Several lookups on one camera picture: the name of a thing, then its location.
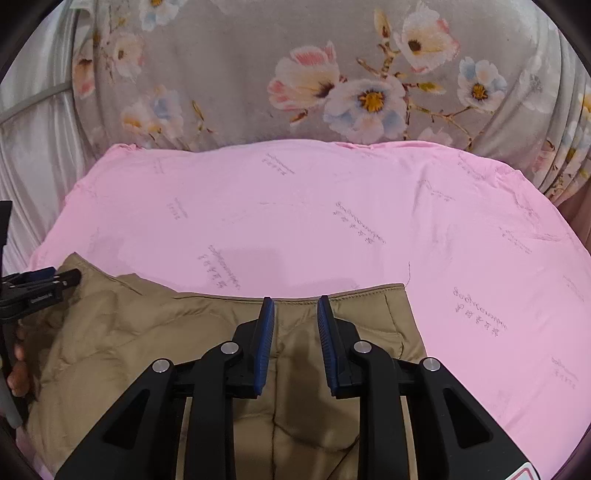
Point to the grey bar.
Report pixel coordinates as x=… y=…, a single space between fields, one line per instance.
x=32 y=102

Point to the person's left hand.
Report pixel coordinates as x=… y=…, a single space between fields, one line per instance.
x=21 y=369

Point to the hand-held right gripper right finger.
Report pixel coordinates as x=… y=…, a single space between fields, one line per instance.
x=326 y=346

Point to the olive quilted jacket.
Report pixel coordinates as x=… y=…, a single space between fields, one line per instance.
x=138 y=350

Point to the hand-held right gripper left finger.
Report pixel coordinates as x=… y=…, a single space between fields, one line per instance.
x=265 y=346

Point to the pink printed blanket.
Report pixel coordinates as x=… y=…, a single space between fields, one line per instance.
x=323 y=221

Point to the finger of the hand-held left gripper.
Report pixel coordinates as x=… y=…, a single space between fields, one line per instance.
x=62 y=282

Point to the grey floral cloth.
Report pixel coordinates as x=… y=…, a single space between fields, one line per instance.
x=231 y=69

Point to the white satin curtain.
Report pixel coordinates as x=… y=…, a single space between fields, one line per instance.
x=41 y=161

